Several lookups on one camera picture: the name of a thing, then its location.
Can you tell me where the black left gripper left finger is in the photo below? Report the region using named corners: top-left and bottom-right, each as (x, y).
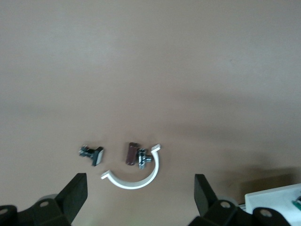
top-left (17, 173), bottom-right (88, 226)

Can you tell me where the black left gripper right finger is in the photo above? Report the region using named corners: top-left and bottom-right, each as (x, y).
top-left (188, 173), bottom-right (253, 226)

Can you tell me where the white tray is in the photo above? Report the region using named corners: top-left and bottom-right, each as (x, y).
top-left (244, 183), bottom-right (301, 226)

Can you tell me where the green mushroom pushbutton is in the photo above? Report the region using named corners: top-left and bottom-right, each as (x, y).
top-left (291, 190), bottom-right (301, 212)

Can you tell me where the black square pushbutton switch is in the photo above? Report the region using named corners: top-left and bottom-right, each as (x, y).
top-left (78, 145), bottom-right (104, 167)

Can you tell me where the white half-ring pipe clamp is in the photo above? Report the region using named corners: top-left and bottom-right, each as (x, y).
top-left (100, 144), bottom-right (162, 190)

